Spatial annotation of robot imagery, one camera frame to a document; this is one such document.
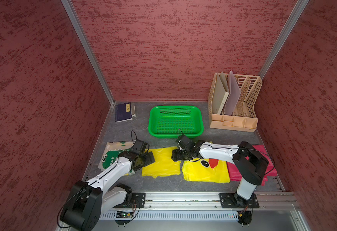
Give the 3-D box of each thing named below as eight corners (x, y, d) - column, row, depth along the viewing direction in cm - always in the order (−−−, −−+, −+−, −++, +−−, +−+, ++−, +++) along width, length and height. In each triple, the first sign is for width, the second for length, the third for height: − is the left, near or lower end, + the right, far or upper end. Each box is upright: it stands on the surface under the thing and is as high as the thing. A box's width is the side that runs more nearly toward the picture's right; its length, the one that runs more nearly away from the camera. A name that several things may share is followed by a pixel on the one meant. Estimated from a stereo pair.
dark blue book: (116, 122, 109) (115, 121, 108) (115, 106, 120) (115, 104, 119) (132, 119, 112) (131, 117, 110) (130, 103, 123) (130, 102, 121)
